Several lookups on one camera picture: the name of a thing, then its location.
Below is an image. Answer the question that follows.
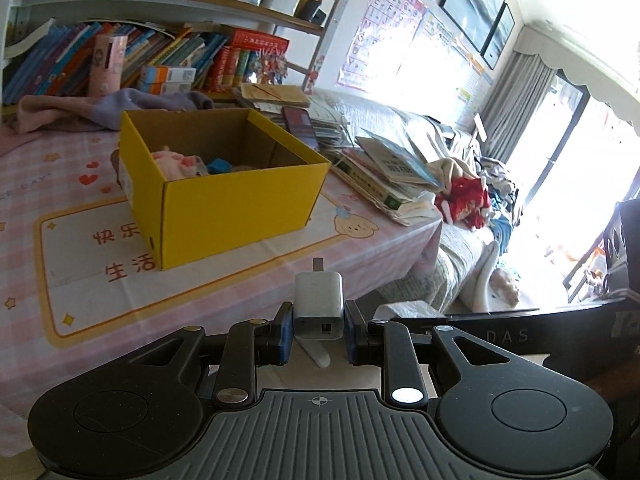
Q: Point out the white bookshelf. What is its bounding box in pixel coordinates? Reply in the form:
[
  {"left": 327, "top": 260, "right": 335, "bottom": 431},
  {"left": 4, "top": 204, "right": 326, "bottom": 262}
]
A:
[{"left": 0, "top": 0, "right": 347, "bottom": 107}]

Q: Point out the grey covered sofa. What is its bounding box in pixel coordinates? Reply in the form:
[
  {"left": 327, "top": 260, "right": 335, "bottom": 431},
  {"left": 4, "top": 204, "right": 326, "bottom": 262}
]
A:
[{"left": 310, "top": 90, "right": 503, "bottom": 313}]

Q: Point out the pink and purple cloth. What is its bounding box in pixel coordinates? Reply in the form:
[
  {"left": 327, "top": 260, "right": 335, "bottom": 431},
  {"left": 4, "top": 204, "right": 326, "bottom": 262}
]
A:
[{"left": 15, "top": 87, "right": 216, "bottom": 134}]

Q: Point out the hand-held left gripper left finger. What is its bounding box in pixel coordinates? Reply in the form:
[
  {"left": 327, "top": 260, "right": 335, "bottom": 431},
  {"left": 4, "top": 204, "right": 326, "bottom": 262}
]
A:
[{"left": 127, "top": 302, "right": 295, "bottom": 409}]

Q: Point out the alphabet wall poster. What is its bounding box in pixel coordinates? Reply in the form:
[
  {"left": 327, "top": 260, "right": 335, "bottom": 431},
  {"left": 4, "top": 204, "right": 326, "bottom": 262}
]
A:
[{"left": 337, "top": 0, "right": 429, "bottom": 94}]

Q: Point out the red and white fabric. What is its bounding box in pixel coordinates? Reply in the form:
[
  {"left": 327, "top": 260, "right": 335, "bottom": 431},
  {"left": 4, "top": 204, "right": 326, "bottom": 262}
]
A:
[{"left": 433, "top": 157, "right": 494, "bottom": 231}]

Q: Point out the cream square eraser block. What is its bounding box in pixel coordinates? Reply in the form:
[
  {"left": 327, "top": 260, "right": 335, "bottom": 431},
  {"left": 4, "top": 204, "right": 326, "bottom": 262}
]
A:
[{"left": 292, "top": 257, "right": 346, "bottom": 342}]

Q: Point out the dark smartphone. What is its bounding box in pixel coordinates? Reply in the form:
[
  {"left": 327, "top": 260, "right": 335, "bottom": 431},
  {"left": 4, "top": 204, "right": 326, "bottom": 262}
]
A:
[{"left": 281, "top": 106, "right": 320, "bottom": 151}]

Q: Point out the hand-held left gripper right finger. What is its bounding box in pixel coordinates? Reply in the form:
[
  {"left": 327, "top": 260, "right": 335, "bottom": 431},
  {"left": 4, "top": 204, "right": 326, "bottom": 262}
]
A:
[{"left": 344, "top": 300, "right": 522, "bottom": 407}]

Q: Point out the stack of books and papers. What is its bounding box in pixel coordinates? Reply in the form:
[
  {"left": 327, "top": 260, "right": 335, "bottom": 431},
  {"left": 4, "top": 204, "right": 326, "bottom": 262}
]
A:
[{"left": 310, "top": 100, "right": 444, "bottom": 226}]

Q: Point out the row of blue books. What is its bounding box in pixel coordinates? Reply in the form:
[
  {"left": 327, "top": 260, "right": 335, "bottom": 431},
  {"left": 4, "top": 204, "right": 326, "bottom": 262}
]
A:
[{"left": 2, "top": 22, "right": 231, "bottom": 104}]

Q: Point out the pink cylindrical device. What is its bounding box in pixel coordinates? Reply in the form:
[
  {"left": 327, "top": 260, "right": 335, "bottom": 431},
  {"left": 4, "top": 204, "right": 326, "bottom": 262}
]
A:
[{"left": 90, "top": 35, "right": 126, "bottom": 96}]

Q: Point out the orange and white small box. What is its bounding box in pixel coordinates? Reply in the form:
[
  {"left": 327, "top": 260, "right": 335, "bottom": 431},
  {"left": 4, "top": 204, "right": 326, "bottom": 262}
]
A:
[
  {"left": 140, "top": 66, "right": 197, "bottom": 84},
  {"left": 145, "top": 81, "right": 194, "bottom": 95}
]

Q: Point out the colourful wall chart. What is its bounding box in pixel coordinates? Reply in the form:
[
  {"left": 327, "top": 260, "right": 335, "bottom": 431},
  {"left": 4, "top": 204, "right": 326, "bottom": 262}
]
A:
[{"left": 425, "top": 10, "right": 494, "bottom": 107}]

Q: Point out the pile of clothes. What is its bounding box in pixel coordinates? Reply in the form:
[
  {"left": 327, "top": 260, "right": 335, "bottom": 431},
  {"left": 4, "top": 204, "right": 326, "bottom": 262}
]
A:
[{"left": 470, "top": 157, "right": 527, "bottom": 262}]

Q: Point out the grey curtain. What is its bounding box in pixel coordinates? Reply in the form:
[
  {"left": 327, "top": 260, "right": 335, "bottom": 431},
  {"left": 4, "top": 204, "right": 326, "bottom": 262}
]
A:
[{"left": 479, "top": 50, "right": 562, "bottom": 177}]

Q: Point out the yellow cardboard box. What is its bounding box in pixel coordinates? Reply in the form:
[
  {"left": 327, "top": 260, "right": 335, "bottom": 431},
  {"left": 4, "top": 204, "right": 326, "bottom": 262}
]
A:
[{"left": 119, "top": 107, "right": 332, "bottom": 271}]

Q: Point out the stack of brown envelopes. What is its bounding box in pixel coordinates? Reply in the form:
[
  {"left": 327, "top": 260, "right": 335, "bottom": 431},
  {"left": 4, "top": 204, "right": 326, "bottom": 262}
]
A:
[{"left": 240, "top": 82, "right": 312, "bottom": 111}]

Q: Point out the row of red books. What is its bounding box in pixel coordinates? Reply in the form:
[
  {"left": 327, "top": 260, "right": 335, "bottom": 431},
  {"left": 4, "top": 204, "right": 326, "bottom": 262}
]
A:
[{"left": 207, "top": 29, "right": 291, "bottom": 92}]

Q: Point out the pink plush toy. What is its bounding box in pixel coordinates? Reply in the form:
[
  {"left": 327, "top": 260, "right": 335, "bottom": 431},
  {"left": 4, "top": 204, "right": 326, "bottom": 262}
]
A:
[{"left": 150, "top": 146, "right": 209, "bottom": 181}]

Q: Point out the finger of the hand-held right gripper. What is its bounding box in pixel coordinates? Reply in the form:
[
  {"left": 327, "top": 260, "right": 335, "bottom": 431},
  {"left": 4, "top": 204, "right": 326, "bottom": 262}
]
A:
[{"left": 390, "top": 313, "right": 482, "bottom": 334}]

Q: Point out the small black device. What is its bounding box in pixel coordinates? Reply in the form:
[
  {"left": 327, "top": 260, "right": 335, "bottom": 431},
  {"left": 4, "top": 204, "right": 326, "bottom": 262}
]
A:
[{"left": 300, "top": 0, "right": 326, "bottom": 24}]

